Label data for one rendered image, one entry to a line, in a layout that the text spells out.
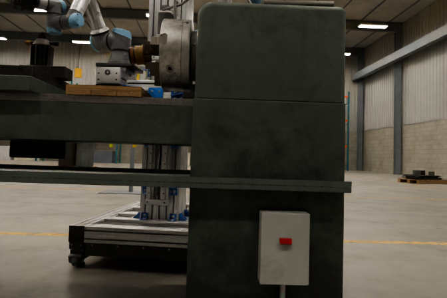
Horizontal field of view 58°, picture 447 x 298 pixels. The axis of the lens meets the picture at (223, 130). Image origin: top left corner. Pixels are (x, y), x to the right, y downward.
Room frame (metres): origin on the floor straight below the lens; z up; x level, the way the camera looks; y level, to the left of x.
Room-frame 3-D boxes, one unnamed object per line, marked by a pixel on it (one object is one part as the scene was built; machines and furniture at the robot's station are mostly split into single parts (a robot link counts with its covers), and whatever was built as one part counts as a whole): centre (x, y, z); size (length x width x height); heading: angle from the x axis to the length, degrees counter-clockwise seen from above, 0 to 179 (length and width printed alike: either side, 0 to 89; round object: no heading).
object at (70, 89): (1.79, 0.49, 0.89); 0.36 x 0.30 x 0.04; 1
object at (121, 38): (2.46, 0.65, 1.33); 0.13 x 0.12 x 0.14; 66
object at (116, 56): (2.46, 0.64, 1.21); 0.15 x 0.15 x 0.10
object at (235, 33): (1.82, -0.18, 1.06); 0.59 x 0.48 x 0.39; 91
